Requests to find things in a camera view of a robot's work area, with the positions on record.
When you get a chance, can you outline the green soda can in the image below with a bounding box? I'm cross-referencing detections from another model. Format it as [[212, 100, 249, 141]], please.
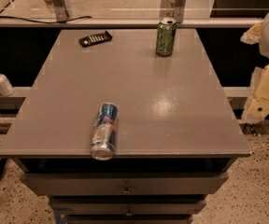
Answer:
[[156, 17, 177, 57]]

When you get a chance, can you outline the blue silver redbull can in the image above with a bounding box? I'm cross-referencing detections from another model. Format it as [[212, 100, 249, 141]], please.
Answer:
[[91, 103, 118, 161]]

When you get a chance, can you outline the grey drawer cabinet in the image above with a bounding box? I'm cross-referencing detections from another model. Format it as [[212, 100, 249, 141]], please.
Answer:
[[0, 29, 250, 224]]

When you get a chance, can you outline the grey drawer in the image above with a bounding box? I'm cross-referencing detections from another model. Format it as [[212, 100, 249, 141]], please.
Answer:
[[50, 196, 206, 215], [21, 172, 228, 196]]

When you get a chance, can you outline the black snack packet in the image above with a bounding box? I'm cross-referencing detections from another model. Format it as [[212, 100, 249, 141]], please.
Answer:
[[78, 31, 112, 48]]

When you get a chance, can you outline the metal frame post left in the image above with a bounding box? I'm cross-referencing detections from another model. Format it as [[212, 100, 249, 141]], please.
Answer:
[[52, 0, 76, 22]]

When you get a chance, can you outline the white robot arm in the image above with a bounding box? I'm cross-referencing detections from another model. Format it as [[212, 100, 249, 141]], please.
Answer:
[[240, 12, 269, 124]]

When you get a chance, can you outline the metal frame post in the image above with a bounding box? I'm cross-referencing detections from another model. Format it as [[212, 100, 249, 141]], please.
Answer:
[[52, 0, 76, 22], [159, 0, 186, 23]]

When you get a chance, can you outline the white pump soap bottle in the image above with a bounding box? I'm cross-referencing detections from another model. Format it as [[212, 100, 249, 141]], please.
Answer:
[[0, 73, 15, 96]]

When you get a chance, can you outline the grey top drawer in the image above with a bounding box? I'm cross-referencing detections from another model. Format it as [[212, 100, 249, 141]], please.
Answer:
[[21, 172, 228, 196]]

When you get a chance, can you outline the metal frame post right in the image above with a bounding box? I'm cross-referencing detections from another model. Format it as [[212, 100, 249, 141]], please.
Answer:
[[159, 0, 186, 23]]

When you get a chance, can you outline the black cable on ledge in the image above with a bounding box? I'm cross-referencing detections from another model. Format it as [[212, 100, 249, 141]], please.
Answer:
[[0, 7, 93, 24]]

